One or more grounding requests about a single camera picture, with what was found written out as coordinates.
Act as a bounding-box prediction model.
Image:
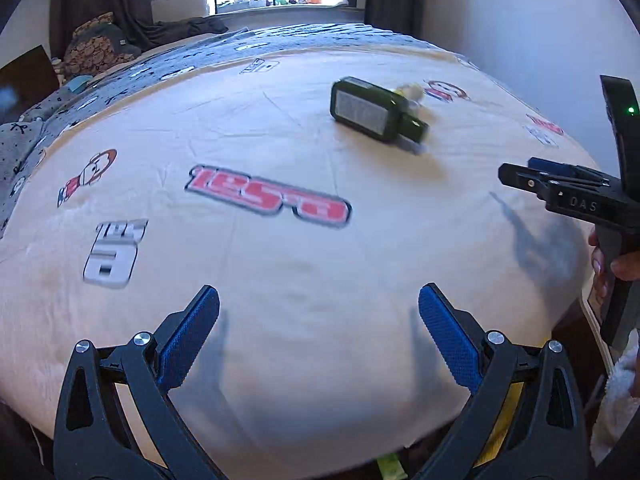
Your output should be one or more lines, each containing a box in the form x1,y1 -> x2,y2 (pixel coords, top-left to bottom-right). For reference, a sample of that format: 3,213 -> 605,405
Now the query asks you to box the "beige printed blanket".
0,44 -> 602,467

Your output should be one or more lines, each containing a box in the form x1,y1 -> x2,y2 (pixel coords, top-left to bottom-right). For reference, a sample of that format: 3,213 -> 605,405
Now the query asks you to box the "dark cloth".
155,15 -> 229,37

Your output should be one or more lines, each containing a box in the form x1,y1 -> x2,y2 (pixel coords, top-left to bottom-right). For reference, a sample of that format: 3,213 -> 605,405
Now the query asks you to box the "grey printed pillow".
0,100 -> 52,231

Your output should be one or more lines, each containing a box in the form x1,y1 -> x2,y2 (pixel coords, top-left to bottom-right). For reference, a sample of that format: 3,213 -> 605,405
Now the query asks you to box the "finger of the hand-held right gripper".
497,162 -> 552,212
527,157 -> 621,187

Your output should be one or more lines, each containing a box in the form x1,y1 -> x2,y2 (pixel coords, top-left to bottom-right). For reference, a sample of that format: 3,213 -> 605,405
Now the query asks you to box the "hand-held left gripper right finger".
412,282 -> 588,480

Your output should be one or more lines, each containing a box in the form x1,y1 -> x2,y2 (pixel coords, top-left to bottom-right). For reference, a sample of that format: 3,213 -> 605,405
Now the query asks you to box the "dark wooden headboard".
0,44 -> 62,127

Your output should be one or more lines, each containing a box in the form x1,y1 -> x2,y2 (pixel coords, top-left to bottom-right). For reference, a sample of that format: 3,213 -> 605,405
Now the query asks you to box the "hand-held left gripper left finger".
52,284 -> 223,480

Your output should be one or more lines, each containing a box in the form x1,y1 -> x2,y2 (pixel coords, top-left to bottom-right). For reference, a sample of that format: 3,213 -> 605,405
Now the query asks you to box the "person's right hand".
587,225 -> 640,303

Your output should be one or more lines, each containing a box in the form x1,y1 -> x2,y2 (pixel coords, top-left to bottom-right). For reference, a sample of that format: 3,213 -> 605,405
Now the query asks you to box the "white storage box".
150,0 -> 211,24

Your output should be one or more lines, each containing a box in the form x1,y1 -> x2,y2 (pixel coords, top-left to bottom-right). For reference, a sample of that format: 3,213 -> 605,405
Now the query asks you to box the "dark green bottle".
330,76 -> 431,145

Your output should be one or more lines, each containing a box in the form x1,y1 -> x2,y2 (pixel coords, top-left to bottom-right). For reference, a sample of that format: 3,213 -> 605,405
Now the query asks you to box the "dark wooden bed frame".
549,305 -> 607,392

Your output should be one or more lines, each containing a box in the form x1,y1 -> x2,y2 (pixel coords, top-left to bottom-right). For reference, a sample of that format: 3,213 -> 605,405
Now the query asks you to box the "white fleece cloth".
589,344 -> 640,467

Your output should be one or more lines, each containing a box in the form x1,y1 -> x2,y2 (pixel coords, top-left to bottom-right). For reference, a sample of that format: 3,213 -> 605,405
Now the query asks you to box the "pale yellow bottle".
392,83 -> 426,109

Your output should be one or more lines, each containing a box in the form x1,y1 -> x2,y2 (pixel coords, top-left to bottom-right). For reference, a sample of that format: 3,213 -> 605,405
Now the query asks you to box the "brown patterned plush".
62,11 -> 144,79

